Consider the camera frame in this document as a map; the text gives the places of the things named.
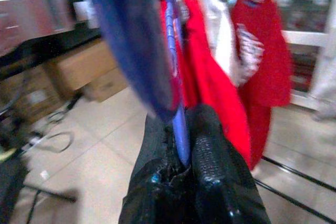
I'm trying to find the white hanging garment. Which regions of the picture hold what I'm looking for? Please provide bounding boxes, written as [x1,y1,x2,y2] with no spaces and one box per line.
[201,0,240,89]

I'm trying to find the red T-shirt white print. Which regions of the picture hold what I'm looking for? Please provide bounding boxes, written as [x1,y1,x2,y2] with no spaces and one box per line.
[230,0,293,167]

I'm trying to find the black floor cable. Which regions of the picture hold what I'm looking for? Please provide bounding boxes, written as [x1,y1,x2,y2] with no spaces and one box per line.
[21,131,76,154]

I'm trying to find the small cardboard box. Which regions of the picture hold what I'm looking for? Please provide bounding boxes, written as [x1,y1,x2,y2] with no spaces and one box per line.
[83,67,130,103]

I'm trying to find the black desk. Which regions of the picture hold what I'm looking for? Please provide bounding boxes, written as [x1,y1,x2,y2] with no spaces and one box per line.
[0,21,102,78]

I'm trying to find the large cardboard box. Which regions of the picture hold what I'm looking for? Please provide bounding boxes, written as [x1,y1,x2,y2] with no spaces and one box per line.
[43,38,119,99]

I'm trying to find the blue cloth garment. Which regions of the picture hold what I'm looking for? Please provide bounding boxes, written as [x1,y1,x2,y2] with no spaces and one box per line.
[78,0,183,124]

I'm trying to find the brown box white label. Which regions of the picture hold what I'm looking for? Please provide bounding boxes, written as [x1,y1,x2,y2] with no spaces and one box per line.
[0,66,64,125]

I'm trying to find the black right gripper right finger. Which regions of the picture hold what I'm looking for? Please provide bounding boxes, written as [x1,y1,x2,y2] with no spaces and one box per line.
[186,104,271,224]

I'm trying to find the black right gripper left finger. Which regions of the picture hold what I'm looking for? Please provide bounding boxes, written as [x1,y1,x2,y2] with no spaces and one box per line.
[118,113,195,224]

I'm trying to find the white frame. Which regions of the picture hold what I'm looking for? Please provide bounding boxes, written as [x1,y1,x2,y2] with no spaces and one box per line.
[282,0,336,111]

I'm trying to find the blue plastic hanger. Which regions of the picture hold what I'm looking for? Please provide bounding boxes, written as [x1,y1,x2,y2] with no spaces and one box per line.
[163,0,192,169]

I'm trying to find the plain red garment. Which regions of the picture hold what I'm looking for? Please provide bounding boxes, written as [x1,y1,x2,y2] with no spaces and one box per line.
[159,0,254,171]

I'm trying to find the black rack base bar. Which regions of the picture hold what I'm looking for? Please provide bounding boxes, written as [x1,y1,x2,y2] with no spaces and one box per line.
[261,155,336,193]
[254,179,336,224]

